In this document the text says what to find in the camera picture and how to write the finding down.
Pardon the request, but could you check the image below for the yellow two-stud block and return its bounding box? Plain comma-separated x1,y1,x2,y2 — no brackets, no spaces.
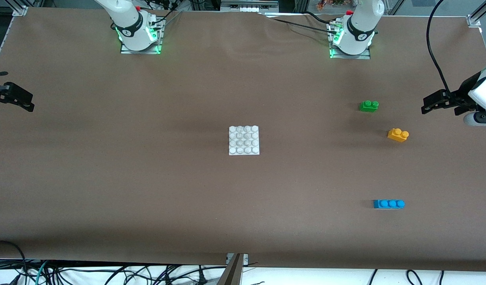
387,128,410,143

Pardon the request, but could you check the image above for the white studded base plate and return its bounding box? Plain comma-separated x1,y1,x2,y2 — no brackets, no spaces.
229,125,260,156

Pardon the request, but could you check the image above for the blue three-stud block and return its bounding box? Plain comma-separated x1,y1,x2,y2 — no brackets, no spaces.
373,199,406,209

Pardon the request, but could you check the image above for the orange background clutter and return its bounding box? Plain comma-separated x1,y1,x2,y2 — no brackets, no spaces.
316,0,346,10

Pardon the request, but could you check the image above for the brown table cover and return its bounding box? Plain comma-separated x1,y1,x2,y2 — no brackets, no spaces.
0,7,486,272

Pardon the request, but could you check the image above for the grey power strip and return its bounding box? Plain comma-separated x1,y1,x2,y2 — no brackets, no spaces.
220,0,280,13

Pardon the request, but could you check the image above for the black arm base cable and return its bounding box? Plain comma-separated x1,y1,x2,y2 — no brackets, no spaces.
304,11,334,23
271,18,333,31
148,0,184,28

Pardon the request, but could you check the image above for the black looped floor cable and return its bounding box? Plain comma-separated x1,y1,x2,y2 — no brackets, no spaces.
0,240,28,285

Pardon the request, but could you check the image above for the teal floor cable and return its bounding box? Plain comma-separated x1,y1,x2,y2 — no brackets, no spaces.
35,260,50,285

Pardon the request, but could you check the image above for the aluminium frame profile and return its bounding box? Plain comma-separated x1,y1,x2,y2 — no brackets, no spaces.
216,253,244,285

